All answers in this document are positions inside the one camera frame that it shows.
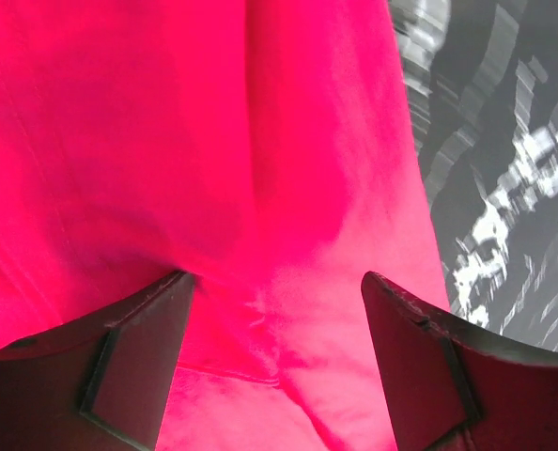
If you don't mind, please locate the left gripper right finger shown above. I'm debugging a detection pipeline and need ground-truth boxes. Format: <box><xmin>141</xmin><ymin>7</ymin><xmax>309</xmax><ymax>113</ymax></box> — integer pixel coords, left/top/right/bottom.
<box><xmin>362</xmin><ymin>272</ymin><xmax>558</xmax><ymax>451</ymax></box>

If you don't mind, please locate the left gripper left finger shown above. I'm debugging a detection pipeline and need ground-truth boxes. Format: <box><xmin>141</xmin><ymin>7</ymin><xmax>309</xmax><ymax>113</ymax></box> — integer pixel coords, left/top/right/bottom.
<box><xmin>0</xmin><ymin>272</ymin><xmax>194</xmax><ymax>450</ymax></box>

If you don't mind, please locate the pink t shirt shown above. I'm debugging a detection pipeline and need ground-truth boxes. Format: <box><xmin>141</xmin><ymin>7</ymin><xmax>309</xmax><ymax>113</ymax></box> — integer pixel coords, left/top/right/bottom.
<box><xmin>0</xmin><ymin>1</ymin><xmax>447</xmax><ymax>450</ymax></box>

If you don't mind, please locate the black marble pattern mat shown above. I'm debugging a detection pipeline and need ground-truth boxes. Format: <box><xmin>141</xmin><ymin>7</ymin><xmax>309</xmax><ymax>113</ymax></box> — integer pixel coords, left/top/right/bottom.
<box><xmin>390</xmin><ymin>0</ymin><xmax>558</xmax><ymax>352</ymax></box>

